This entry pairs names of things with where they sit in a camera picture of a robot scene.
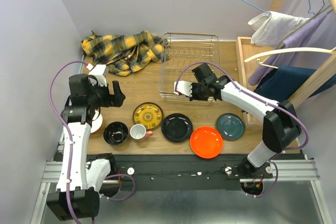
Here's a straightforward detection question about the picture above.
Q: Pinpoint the wire metal dish rack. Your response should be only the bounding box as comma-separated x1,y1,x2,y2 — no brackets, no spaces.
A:
158,32,221,102

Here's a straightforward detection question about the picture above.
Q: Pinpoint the pink white mug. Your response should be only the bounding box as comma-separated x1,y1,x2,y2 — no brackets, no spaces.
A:
130,124,153,142

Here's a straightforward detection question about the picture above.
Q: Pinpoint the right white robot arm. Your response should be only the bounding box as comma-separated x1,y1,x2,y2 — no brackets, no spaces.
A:
190,62,303,178

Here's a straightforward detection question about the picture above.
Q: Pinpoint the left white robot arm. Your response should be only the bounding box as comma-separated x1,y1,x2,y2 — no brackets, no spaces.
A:
47,73,125,223

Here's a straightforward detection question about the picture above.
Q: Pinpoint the white small plate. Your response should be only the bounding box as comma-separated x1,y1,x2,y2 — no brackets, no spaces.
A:
91,110,103,133

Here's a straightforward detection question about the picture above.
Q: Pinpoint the yellow plaid shirt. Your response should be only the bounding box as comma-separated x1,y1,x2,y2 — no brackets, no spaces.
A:
81,30,164,77

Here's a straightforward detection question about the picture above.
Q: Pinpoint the yellow patterned plate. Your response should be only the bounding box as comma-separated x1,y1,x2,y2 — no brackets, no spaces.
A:
133,102,163,130

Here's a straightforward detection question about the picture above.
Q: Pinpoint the teal blue plate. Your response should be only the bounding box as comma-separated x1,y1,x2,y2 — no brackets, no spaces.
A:
215,113,245,141

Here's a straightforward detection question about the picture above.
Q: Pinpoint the orange plate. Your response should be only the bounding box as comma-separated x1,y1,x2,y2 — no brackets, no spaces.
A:
190,126,224,159

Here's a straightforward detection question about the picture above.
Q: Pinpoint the navy blue garment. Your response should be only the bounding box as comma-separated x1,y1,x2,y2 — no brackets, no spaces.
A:
253,65,336,104

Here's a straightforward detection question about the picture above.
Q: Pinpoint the white cloth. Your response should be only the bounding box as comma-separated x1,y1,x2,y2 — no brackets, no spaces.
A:
248,11,308,47

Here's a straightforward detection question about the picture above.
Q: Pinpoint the purple garment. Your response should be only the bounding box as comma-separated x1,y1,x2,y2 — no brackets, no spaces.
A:
248,12,328,86

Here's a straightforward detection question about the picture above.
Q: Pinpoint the right white camera module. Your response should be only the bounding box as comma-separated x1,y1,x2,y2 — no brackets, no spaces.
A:
174,81,192,97

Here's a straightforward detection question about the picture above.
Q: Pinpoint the white camera module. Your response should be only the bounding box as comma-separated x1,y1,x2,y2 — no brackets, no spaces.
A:
86,63,108,87
174,81,192,97

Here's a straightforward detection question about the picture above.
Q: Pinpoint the left white camera module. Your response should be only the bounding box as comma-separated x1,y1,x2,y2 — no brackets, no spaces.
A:
86,63,108,87

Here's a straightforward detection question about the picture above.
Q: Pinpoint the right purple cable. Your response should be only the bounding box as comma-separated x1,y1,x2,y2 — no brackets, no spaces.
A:
174,61,310,198

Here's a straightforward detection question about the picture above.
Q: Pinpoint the purple cable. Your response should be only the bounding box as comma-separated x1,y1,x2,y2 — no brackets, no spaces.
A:
49,60,95,224
174,61,310,198

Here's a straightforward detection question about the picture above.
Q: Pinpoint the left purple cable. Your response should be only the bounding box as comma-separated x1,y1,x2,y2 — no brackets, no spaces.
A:
49,60,95,224

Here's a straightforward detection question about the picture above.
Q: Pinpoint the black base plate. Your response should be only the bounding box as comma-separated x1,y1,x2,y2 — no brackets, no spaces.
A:
86,153,274,192

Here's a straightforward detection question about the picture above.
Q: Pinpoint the aluminium rail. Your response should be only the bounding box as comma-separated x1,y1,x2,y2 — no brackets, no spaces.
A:
41,159,320,183

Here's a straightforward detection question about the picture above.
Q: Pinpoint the wooden clothes rack frame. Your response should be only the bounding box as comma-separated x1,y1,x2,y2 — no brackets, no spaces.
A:
272,0,335,107

